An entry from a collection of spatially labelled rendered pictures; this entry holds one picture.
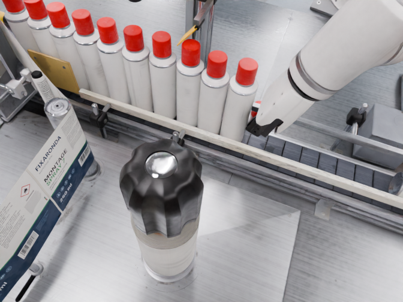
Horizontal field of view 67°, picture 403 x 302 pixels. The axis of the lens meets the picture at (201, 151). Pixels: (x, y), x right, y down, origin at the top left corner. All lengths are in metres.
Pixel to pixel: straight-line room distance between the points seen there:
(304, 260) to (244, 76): 0.36
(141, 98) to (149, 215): 0.40
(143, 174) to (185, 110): 0.37
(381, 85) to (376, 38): 0.60
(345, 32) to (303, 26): 0.70
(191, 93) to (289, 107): 0.19
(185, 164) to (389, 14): 0.28
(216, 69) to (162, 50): 0.10
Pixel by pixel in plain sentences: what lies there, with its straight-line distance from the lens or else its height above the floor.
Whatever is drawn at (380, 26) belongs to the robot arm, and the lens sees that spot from 0.42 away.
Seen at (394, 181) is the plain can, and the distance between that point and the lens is 0.73.
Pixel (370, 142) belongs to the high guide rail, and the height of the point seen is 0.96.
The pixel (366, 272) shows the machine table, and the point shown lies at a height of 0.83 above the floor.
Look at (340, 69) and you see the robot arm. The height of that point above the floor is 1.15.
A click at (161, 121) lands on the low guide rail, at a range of 0.65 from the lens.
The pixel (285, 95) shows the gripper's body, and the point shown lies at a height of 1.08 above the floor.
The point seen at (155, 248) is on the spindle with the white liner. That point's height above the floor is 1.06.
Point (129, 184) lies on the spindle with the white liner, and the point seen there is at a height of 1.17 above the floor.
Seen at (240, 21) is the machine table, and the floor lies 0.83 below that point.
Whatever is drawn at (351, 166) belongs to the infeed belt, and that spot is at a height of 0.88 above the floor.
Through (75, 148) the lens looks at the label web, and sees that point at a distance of 0.53.
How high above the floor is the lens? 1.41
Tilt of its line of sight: 56 degrees down
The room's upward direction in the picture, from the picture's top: 6 degrees clockwise
